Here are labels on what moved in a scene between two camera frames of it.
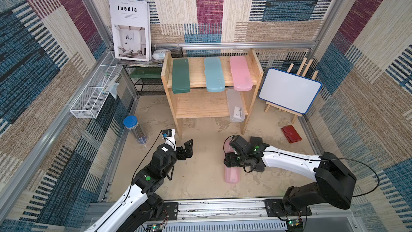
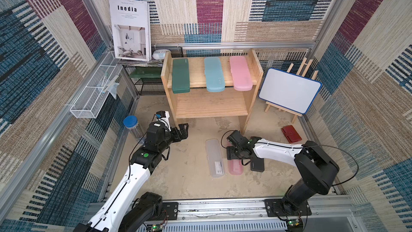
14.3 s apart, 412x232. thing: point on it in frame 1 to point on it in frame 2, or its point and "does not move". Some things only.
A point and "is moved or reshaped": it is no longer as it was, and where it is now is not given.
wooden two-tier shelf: [199, 103] does not move
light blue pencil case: [214, 74] does not move
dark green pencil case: [181, 75] does not move
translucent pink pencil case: [232, 174] is moved or reshaped
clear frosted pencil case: [235, 103] to [215, 158]
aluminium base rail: [258, 216] does not move
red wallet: [291, 134] does not move
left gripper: [182, 156] to [177, 137]
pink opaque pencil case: [242, 80] does not move
